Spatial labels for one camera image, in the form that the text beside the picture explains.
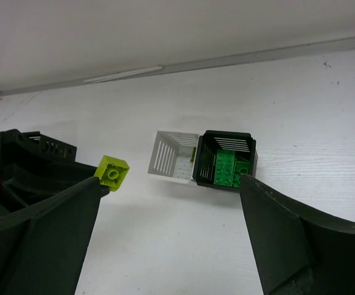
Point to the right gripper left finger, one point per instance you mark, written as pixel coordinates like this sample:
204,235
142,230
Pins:
43,246

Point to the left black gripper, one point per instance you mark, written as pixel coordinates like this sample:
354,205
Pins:
28,176

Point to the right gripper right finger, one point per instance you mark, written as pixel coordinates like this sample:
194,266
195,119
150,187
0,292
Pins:
297,249

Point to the lime green lego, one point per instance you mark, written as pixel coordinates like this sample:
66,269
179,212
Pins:
111,172
193,154

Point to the dark green lego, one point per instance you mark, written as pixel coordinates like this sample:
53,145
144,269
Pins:
241,167

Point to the dark green lego brick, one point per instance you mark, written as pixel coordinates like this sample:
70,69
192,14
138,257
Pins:
224,166

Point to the left black slotted bin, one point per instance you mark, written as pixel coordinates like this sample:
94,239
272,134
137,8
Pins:
51,146

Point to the black slotted bin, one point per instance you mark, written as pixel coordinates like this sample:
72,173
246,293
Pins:
243,144
51,146

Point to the right black slotted bin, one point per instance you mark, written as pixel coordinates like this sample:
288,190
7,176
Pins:
243,144

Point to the right white slotted bin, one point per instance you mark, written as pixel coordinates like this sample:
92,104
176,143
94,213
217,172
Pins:
170,157

